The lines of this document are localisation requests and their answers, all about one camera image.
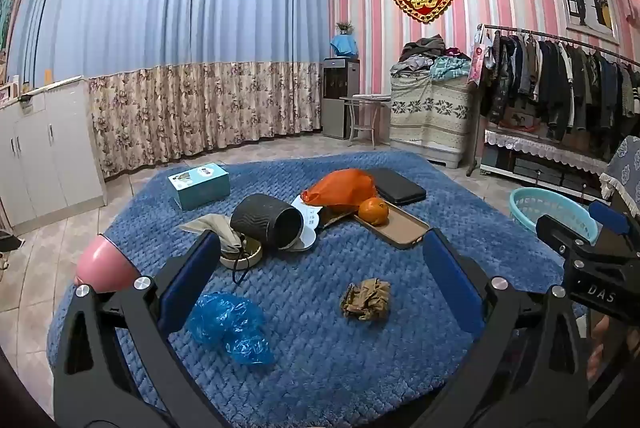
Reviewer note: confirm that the pile of clothes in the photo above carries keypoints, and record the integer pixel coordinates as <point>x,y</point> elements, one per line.
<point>425,53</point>

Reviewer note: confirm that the small potted plant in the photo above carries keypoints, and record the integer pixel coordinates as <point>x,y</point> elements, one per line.
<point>344,28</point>

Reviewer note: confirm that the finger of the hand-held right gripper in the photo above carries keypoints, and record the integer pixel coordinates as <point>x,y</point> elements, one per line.
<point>555,230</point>
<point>607,214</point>

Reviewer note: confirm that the light blue plastic basket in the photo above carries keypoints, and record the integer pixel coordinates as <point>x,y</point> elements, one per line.
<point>530,208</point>

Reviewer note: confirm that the brown phone case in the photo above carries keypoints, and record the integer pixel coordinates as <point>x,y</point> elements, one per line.
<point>400,228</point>

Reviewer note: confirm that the blue bottle cover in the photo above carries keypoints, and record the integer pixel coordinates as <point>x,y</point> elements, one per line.
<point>345,45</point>

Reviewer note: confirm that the black wallet case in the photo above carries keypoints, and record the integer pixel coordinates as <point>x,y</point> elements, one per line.
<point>400,188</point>

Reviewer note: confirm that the person's right hand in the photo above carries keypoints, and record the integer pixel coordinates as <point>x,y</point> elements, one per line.
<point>602,348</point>

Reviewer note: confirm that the grey water dispenser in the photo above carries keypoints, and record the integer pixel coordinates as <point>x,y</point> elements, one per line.
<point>340,108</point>

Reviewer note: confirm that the row of hanging clothes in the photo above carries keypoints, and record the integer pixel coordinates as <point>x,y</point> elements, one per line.
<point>550,83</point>

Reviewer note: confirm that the tangerine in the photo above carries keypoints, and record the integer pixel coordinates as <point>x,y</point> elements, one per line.
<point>372,210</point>

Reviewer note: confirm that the teal tissue box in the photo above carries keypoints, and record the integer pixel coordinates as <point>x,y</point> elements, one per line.
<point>200,190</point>

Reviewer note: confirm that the orange plastic bag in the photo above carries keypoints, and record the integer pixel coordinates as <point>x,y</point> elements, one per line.
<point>345,188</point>

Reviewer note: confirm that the blue fringed patterned cloth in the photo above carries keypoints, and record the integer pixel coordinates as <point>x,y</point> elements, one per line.
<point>625,163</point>

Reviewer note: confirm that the blue plastic bag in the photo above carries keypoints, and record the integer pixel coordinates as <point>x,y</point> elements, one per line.
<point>225,323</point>

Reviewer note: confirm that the metal clothes rack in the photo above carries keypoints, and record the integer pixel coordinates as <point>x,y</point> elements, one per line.
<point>472,158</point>

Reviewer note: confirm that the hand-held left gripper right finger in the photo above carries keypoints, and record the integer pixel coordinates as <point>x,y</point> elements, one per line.
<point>450,283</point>

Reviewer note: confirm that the white cabinet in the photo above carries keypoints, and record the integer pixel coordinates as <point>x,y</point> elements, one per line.
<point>50,148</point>

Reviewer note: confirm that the black ribbed cylinder cup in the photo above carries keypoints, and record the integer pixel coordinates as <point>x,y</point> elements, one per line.
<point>255,218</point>

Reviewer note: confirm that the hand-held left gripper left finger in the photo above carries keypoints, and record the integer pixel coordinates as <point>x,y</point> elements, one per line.
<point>192,278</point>

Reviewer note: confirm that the blue knitted blanket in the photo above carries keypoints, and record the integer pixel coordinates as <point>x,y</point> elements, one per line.
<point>310,358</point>

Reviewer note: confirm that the white printed paper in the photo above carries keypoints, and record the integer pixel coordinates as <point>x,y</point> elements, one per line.
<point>310,213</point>

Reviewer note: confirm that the white round bowl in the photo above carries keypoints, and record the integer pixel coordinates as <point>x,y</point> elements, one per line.
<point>252,258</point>

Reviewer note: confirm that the low tv cabinet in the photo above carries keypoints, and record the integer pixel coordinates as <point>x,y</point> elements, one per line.
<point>530,168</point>

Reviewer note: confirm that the olive cloth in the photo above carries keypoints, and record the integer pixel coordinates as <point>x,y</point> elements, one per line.
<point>365,300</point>

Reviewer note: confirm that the white lace cloth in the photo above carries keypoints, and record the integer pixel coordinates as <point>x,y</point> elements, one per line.
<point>540,148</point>

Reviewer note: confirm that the blue floral curtain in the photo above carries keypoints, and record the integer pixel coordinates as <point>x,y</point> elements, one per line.
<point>175,33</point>

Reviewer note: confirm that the pink hanging packet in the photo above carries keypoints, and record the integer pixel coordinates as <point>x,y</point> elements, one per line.
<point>477,63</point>

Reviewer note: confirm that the pink cup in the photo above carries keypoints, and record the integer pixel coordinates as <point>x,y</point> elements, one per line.
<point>102,263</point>

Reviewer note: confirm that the green wall poster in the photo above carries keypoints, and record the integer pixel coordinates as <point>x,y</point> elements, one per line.
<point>7,13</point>

